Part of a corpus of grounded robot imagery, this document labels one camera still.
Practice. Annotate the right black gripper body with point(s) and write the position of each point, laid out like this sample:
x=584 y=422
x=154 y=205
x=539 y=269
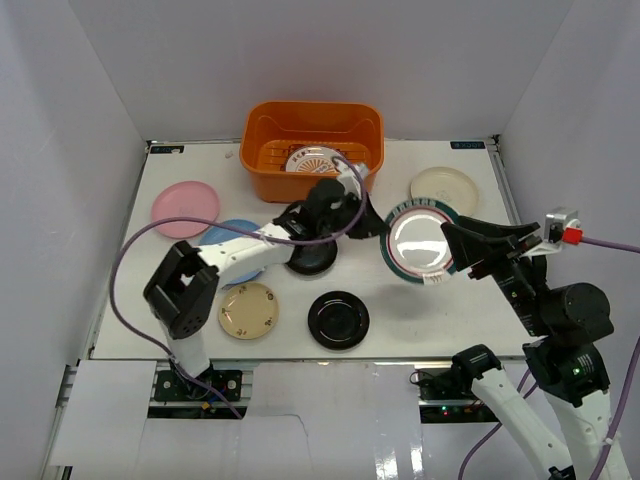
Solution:
x=519 y=279

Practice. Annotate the black plate upper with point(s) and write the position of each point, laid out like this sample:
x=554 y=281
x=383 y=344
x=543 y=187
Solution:
x=311 y=260

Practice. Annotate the green rimmed white plate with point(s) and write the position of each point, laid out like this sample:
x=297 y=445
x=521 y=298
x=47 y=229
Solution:
x=414 y=248

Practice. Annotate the orange sunburst patterned plate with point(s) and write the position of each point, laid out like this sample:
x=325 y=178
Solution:
x=312 y=160

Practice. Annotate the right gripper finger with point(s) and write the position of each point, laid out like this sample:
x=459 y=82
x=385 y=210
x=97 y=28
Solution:
x=472 y=232
x=484 y=255

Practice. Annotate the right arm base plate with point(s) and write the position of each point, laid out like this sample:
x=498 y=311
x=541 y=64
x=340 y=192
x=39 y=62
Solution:
x=440 y=385

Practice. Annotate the orange plastic bin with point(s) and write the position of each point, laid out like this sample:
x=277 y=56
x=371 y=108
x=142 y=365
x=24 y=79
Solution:
x=275 y=129

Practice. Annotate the corner label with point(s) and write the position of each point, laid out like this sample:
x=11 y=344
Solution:
x=166 y=149
x=467 y=145

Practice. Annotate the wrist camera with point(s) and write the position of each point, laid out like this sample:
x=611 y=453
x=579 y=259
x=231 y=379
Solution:
x=562 y=227
x=350 y=176

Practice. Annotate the pink plate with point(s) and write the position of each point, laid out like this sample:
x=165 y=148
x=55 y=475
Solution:
x=193 y=199

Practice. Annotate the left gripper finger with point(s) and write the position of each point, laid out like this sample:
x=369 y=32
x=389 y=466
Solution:
x=367 y=214
x=365 y=229

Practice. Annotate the right corner label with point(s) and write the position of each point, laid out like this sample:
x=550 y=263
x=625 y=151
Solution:
x=467 y=145

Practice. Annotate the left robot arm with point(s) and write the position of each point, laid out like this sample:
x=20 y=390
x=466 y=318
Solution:
x=182 y=289

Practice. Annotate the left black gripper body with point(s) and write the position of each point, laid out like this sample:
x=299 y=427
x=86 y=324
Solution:
x=351 y=211

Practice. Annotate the black plate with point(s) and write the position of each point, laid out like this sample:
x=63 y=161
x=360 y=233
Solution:
x=338 y=320
x=311 y=260

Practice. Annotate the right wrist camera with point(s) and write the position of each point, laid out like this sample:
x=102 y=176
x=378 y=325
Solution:
x=562 y=227

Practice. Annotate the blue plate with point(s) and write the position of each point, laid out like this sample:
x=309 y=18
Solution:
x=216 y=235

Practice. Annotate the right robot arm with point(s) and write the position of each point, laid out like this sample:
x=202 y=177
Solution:
x=565 y=324

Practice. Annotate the black plate lower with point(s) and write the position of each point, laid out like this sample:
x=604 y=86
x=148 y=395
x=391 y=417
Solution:
x=338 y=320

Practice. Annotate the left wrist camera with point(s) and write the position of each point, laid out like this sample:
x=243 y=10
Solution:
x=350 y=176

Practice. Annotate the cream bear plate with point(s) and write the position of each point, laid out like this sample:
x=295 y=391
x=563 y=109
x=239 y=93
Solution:
x=449 y=186

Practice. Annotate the left corner label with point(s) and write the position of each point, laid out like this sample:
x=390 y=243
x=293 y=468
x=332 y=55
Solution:
x=166 y=149

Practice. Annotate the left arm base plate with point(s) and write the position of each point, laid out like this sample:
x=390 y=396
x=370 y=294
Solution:
x=172 y=387

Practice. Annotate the yellow floral plate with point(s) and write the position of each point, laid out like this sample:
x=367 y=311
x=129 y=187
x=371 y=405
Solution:
x=249 y=311

